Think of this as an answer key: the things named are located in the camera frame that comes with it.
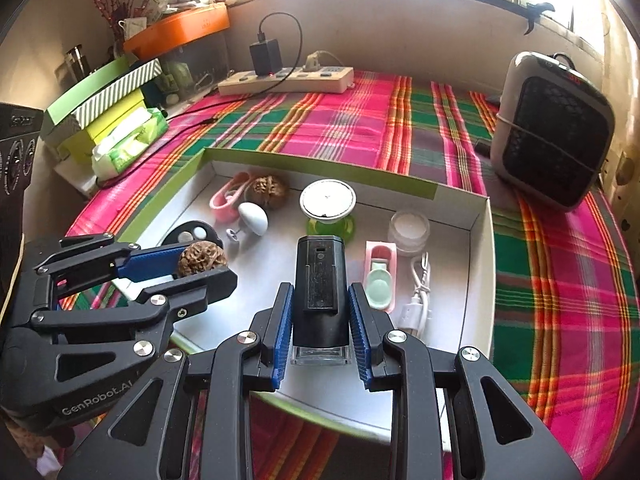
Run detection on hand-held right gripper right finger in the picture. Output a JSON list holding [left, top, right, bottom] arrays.
[[348, 282, 583, 480]]

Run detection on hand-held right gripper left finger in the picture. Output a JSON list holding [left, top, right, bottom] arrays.
[[57, 282, 295, 480]]

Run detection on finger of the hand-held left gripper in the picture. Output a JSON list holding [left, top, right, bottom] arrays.
[[22, 232, 194, 311], [10, 266, 239, 387]]

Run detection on brown walnut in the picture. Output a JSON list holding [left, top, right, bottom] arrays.
[[250, 174, 287, 207], [177, 241, 229, 277]]

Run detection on black round case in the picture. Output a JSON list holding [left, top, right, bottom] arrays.
[[169, 219, 223, 253]]

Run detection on pink holder with mint spoon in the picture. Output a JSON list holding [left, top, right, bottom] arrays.
[[364, 240, 399, 314]]

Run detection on white usb cable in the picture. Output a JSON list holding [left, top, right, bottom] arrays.
[[397, 251, 433, 336]]

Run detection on black device with clear base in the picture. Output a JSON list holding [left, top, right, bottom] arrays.
[[290, 235, 351, 367]]

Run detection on white egg-shaped hook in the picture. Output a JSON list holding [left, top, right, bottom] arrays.
[[226, 202, 269, 242]]

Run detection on pink grey clip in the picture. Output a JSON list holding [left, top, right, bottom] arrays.
[[210, 171, 252, 222]]

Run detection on green white cardboard box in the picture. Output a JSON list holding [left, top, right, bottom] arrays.
[[112, 147, 497, 447]]

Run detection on small white jar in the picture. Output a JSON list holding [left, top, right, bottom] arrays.
[[389, 210, 431, 256]]

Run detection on green white spool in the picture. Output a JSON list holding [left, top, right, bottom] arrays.
[[299, 179, 357, 241]]

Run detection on white side table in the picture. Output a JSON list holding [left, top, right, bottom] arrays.
[[52, 157, 101, 196]]

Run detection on green tissue pack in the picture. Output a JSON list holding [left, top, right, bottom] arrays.
[[91, 107, 169, 181]]

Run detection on yellow-green box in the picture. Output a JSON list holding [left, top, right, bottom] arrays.
[[55, 91, 151, 161]]

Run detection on striped green white box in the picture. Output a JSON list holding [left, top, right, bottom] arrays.
[[75, 58, 163, 128]]

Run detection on pink green plaid tablecloth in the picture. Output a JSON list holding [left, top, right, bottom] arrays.
[[60, 71, 640, 480]]

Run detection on dark metal canister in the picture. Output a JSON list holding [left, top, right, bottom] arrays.
[[62, 46, 96, 83]]

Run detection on beige power strip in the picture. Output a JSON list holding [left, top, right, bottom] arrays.
[[217, 64, 356, 96]]

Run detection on orange storage tray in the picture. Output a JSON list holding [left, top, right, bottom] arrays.
[[122, 2, 231, 61]]

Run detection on white mug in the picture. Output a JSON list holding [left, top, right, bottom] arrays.
[[117, 16, 149, 41]]

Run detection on black charger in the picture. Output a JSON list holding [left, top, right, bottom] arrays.
[[249, 40, 283, 77]]

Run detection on white power plug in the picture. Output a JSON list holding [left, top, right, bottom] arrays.
[[304, 50, 347, 72]]

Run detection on red berry branches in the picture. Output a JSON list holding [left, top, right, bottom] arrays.
[[75, 0, 136, 46]]

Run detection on grey space heater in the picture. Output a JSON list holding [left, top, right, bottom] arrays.
[[490, 51, 617, 212]]

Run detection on heart print curtain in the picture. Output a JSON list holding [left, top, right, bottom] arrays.
[[597, 0, 640, 231]]

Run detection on black window latch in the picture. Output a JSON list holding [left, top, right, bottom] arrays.
[[517, 1, 557, 36]]

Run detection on black charger cable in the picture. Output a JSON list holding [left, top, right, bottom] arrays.
[[256, 12, 304, 73]]

